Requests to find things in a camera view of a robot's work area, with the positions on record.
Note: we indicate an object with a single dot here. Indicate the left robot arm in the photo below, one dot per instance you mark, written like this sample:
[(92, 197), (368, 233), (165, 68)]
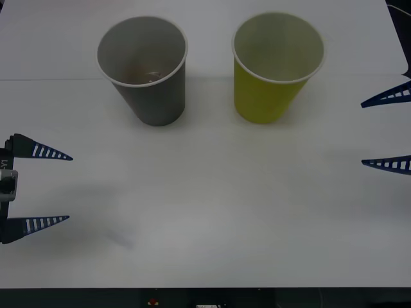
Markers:
[(8, 186)]

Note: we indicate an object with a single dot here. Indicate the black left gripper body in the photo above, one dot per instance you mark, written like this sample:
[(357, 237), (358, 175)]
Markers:
[(6, 160)]

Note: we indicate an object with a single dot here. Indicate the red button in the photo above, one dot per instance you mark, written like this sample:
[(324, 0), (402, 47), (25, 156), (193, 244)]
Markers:
[(153, 302)]

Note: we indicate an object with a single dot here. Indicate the yellow-green plastic bin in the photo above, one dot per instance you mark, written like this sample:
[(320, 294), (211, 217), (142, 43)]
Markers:
[(263, 102)]

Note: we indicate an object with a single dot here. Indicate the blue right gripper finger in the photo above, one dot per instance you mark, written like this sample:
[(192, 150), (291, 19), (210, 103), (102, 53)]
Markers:
[(401, 94), (403, 165)]

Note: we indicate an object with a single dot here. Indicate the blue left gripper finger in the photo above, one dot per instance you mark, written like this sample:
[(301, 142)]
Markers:
[(24, 147), (16, 229)]

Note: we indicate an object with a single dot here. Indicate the grey plastic bin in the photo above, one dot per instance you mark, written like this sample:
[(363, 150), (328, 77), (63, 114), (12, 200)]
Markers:
[(154, 102)]

